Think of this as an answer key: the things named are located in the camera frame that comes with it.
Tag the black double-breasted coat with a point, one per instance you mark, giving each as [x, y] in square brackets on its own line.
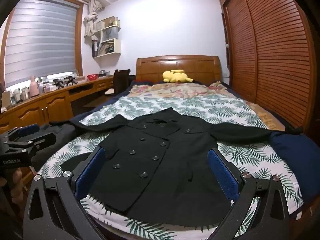
[156, 166]

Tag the person's left hand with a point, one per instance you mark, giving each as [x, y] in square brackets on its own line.
[17, 188]

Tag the wooden headboard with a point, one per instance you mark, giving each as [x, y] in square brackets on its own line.
[202, 68]

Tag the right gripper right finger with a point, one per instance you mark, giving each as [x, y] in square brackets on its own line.
[270, 219]

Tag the grey window blind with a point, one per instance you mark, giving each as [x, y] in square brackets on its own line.
[40, 41]

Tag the dark wooden chair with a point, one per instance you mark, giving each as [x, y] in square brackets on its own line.
[120, 82]

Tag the floral quilt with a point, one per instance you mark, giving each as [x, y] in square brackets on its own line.
[178, 90]

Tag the yellow plush toy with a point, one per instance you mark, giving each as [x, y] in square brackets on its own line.
[176, 76]

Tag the long wooden cabinet desk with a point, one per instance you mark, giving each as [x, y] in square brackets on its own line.
[53, 106]

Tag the white wall shelf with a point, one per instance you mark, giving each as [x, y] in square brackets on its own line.
[105, 40]

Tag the leaf-print white bedsheet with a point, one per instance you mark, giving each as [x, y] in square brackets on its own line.
[258, 159]

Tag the red bowl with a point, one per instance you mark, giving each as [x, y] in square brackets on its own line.
[92, 77]

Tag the cream tied curtain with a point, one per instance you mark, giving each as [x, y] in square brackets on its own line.
[94, 6]

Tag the pink vase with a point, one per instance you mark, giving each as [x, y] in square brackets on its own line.
[34, 87]

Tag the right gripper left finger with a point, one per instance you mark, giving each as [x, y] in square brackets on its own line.
[53, 209]

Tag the navy blue blanket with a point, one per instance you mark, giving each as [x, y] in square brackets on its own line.
[301, 155]

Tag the louvered wooden wardrobe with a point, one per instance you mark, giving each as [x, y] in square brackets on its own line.
[272, 57]

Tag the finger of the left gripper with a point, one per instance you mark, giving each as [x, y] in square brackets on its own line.
[19, 132]
[37, 141]

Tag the black gripper tools on desk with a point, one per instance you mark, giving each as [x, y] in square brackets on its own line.
[64, 81]

